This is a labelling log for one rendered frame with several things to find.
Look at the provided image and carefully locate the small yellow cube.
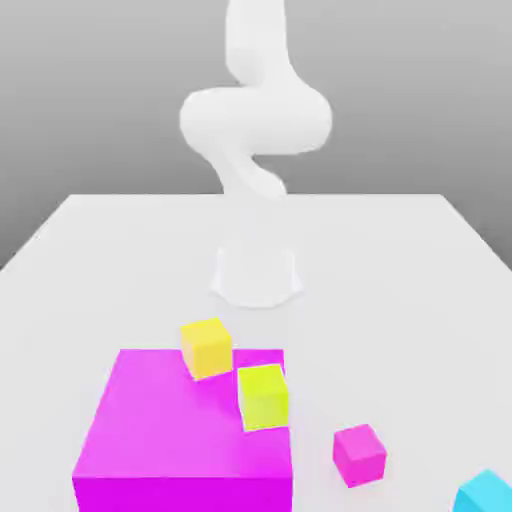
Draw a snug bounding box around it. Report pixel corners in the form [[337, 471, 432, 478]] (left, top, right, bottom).
[[179, 317, 234, 382]]

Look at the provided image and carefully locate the small lime cube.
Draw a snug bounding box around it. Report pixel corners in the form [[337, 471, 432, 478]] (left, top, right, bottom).
[[236, 363, 290, 432]]

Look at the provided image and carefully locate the small pink cube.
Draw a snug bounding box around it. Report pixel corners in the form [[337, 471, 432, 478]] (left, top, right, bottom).
[[332, 423, 388, 489]]

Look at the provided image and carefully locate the small cyan cube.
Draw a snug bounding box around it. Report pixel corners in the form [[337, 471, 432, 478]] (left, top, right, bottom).
[[452, 468, 512, 512]]

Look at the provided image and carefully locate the large magenta box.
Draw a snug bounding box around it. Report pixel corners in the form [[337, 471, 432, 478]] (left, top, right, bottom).
[[71, 348, 294, 512]]

